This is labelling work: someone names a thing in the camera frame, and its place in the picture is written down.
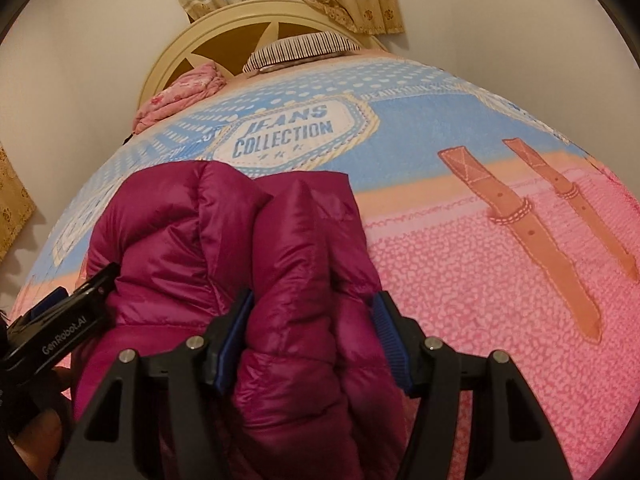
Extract magenta down jacket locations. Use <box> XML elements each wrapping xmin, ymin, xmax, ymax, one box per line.
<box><xmin>70</xmin><ymin>160</ymin><xmax>417</xmax><ymax>480</ymax></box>

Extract blue and pink printed blanket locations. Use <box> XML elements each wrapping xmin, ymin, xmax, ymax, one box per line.
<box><xmin>10</xmin><ymin>52</ymin><xmax>640</xmax><ymax>480</ymax></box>

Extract cream wooden bed headboard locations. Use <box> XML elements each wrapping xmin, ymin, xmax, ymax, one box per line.
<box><xmin>137</xmin><ymin>0</ymin><xmax>390</xmax><ymax>111</ymax></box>

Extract person's left hand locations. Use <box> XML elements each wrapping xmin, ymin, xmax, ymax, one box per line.
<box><xmin>10</xmin><ymin>364</ymin><xmax>81</xmax><ymax>480</ymax></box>

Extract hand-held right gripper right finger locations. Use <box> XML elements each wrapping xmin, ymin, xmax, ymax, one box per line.
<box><xmin>371</xmin><ymin>291</ymin><xmax>573</xmax><ymax>480</ymax></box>

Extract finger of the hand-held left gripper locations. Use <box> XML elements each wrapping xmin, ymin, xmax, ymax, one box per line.
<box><xmin>20</xmin><ymin>286</ymin><xmax>70</xmax><ymax>327</ymax></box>
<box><xmin>71</xmin><ymin>261</ymin><xmax>122</xmax><ymax>297</ymax></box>

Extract pink floral folded quilt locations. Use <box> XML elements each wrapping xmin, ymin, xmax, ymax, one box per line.
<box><xmin>132</xmin><ymin>62</ymin><xmax>232</xmax><ymax>134</ymax></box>

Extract grey striped pillow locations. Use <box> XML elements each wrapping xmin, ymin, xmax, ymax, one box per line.
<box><xmin>242</xmin><ymin>30</ymin><xmax>362</xmax><ymax>75</ymax></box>

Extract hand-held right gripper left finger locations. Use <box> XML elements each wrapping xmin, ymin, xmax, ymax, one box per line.
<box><xmin>50</xmin><ymin>287</ymin><xmax>257</xmax><ymax>480</ymax></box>

